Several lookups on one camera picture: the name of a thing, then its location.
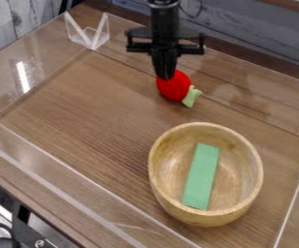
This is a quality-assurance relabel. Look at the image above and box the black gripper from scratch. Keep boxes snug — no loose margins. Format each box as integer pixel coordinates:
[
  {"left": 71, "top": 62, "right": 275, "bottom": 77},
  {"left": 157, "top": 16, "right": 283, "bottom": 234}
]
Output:
[{"left": 125, "top": 0, "right": 205, "bottom": 79}]

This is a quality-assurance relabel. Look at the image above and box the red plush strawberry toy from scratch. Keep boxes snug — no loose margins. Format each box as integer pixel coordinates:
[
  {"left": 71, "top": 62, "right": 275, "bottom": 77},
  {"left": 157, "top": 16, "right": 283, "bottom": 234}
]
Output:
[{"left": 155, "top": 70, "right": 202, "bottom": 108}]

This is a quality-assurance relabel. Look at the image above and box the wooden oval bowl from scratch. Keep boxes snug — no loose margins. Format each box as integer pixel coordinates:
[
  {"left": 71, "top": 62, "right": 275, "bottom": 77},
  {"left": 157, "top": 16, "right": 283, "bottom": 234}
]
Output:
[{"left": 149, "top": 122, "right": 265, "bottom": 227}]

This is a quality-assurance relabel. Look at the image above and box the green rectangular block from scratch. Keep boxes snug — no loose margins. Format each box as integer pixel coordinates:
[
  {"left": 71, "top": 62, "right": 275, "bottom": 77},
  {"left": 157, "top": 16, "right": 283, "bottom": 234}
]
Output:
[{"left": 182, "top": 143, "right": 221, "bottom": 210}]

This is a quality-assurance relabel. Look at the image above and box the clear acrylic corner bracket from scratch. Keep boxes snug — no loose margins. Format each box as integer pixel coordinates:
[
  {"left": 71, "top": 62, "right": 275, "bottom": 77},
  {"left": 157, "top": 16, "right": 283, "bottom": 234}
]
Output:
[{"left": 65, "top": 13, "right": 110, "bottom": 50}]

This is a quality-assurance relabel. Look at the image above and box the black table leg bracket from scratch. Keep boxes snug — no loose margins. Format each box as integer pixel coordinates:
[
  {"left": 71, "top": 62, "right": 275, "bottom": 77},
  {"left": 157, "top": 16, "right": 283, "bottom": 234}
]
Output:
[{"left": 13, "top": 204, "right": 59, "bottom": 248}]

